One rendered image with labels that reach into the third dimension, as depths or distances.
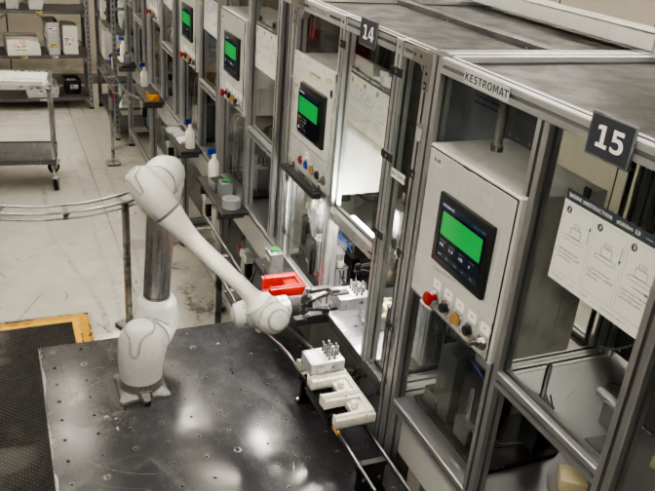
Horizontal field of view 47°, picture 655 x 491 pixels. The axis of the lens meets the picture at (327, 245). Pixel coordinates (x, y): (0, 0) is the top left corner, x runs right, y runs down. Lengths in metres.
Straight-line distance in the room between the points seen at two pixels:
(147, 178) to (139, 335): 0.58
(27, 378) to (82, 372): 1.21
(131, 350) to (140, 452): 0.36
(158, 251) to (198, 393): 0.55
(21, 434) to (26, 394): 0.31
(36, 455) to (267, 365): 1.23
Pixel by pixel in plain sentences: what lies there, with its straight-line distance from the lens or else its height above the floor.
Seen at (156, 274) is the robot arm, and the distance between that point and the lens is 2.82.
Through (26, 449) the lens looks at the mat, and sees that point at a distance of 3.77.
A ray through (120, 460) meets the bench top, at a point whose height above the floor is 0.68.
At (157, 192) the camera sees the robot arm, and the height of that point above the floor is 1.47.
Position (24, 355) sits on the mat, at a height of 0.01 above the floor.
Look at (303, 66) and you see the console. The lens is 2.97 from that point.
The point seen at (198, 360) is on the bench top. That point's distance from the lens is 3.05.
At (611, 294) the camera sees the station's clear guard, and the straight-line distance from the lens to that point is 1.64.
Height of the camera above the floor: 2.40
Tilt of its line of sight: 25 degrees down
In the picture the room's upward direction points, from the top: 5 degrees clockwise
